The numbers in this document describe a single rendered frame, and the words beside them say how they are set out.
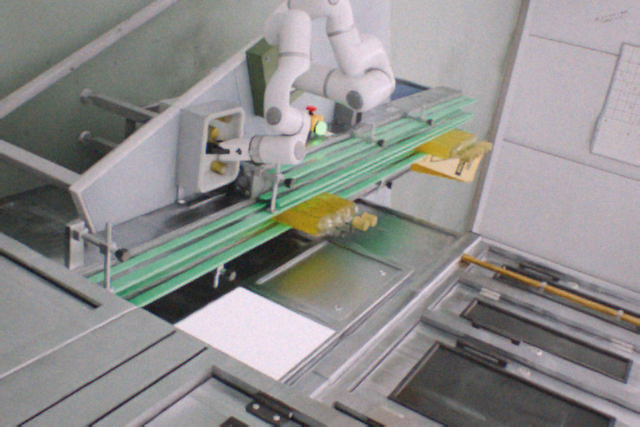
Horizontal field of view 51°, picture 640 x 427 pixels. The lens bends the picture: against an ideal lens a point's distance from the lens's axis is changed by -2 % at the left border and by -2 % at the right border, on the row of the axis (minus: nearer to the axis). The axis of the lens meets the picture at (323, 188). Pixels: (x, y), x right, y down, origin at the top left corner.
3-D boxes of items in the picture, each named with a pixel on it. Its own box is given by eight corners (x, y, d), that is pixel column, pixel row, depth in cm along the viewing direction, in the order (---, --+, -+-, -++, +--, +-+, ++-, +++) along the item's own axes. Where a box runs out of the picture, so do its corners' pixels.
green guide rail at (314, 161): (261, 175, 205) (284, 184, 201) (262, 172, 204) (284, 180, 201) (462, 97, 349) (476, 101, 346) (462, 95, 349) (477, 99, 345)
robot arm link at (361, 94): (321, 75, 199) (368, 90, 192) (346, 60, 208) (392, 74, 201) (321, 105, 205) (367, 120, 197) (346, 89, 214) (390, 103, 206)
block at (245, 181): (231, 192, 206) (250, 200, 203) (234, 163, 203) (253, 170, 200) (238, 189, 209) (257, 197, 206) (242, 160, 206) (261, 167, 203)
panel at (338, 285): (127, 357, 159) (243, 424, 145) (128, 347, 158) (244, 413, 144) (322, 241, 234) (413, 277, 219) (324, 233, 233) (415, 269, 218)
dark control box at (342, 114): (332, 119, 262) (351, 125, 259) (335, 99, 259) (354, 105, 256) (342, 116, 269) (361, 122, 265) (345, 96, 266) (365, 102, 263)
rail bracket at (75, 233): (46, 266, 155) (115, 305, 145) (46, 199, 149) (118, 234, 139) (63, 259, 159) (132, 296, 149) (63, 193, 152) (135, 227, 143)
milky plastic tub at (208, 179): (175, 185, 192) (199, 195, 188) (181, 108, 183) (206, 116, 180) (214, 171, 206) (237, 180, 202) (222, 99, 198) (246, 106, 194)
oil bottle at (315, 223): (265, 216, 215) (323, 240, 206) (267, 200, 213) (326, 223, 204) (275, 211, 220) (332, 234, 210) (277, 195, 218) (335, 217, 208)
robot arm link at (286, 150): (297, 104, 175) (316, 111, 184) (263, 104, 181) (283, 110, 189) (291, 163, 175) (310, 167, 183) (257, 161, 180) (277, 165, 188)
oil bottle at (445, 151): (408, 148, 306) (467, 167, 294) (410, 136, 304) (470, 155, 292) (413, 146, 311) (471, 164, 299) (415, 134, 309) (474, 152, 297)
